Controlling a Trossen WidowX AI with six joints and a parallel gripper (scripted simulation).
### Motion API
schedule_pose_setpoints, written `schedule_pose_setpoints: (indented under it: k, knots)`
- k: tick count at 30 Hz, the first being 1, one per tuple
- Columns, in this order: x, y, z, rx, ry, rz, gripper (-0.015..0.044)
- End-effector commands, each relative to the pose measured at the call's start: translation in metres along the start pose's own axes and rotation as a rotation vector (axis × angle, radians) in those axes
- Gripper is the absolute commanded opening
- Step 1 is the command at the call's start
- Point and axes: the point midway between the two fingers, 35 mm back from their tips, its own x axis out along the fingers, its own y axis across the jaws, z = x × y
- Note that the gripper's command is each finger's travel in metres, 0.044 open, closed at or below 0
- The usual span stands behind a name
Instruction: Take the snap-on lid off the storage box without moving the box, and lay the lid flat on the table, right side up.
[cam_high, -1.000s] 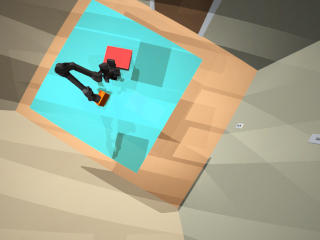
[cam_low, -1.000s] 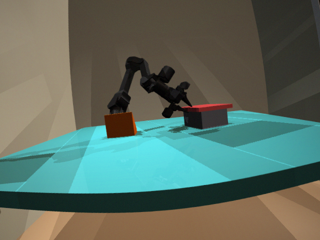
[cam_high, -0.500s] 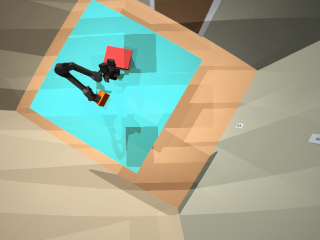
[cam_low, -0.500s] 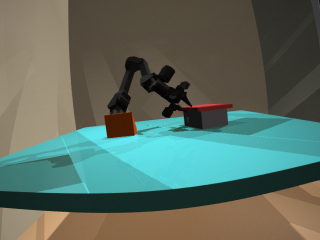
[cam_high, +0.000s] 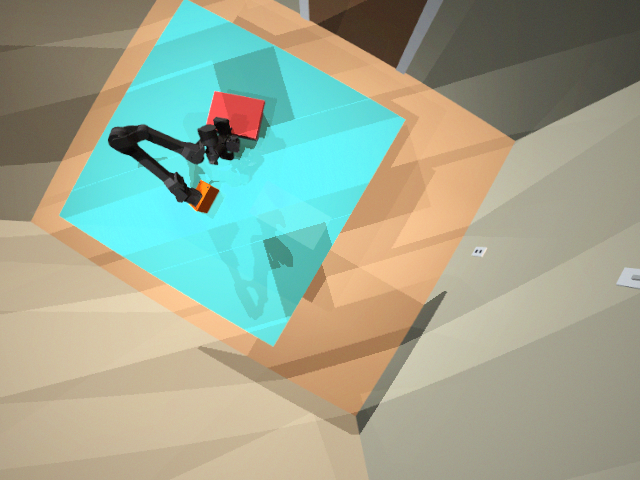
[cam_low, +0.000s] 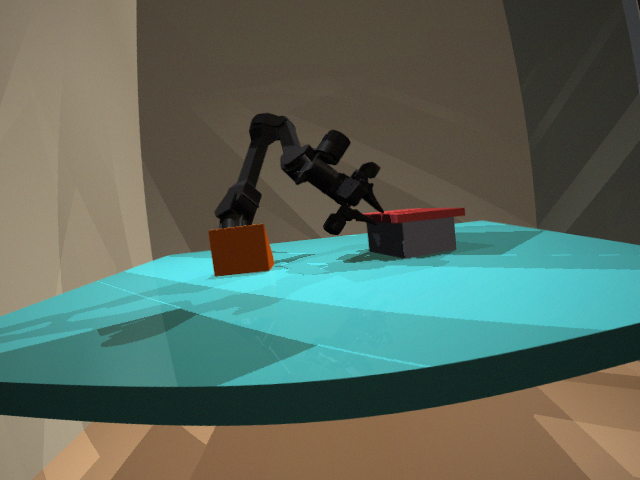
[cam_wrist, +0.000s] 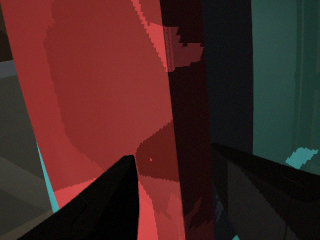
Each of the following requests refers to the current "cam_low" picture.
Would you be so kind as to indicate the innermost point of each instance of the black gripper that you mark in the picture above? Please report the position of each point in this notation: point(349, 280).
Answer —
point(336, 222)

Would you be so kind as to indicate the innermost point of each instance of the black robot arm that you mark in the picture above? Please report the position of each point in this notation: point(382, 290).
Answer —
point(239, 205)

